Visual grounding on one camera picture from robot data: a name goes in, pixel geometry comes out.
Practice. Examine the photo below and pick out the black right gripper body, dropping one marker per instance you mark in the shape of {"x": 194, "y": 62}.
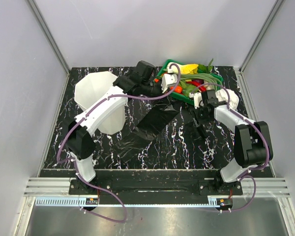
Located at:
{"x": 199, "y": 116}

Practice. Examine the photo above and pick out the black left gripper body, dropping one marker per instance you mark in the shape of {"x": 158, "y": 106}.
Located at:
{"x": 150, "y": 89}

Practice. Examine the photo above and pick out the black trash bag roll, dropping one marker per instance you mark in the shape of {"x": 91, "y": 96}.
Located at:
{"x": 201, "y": 130}

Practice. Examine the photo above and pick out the white faceted trash bin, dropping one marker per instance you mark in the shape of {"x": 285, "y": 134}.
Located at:
{"x": 101, "y": 112}

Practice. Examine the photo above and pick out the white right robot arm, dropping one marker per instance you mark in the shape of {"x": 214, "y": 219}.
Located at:
{"x": 252, "y": 142}

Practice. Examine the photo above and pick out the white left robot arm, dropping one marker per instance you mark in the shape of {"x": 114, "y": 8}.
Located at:
{"x": 80, "y": 143}

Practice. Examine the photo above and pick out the orange carrot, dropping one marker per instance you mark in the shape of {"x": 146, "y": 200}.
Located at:
{"x": 168, "y": 84}

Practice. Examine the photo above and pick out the red chili pepper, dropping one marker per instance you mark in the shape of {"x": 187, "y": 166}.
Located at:
{"x": 195, "y": 83}

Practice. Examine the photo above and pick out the green plastic vegetable tray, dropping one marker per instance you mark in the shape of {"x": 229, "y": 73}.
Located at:
{"x": 201, "y": 68}

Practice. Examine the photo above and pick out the white and yellow cabbage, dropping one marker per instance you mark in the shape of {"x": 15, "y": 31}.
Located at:
{"x": 184, "y": 68}

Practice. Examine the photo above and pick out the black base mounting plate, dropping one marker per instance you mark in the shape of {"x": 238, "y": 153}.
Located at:
{"x": 193, "y": 181}

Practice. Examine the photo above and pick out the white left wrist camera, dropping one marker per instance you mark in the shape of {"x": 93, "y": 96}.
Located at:
{"x": 171, "y": 75}

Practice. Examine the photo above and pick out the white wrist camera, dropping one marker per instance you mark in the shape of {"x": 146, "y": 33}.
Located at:
{"x": 197, "y": 99}
{"x": 171, "y": 75}

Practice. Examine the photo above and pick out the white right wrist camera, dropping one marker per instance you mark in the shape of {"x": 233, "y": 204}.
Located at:
{"x": 197, "y": 99}

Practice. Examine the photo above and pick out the aluminium rail with slots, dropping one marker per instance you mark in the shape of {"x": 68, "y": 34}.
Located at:
{"x": 60, "y": 193}

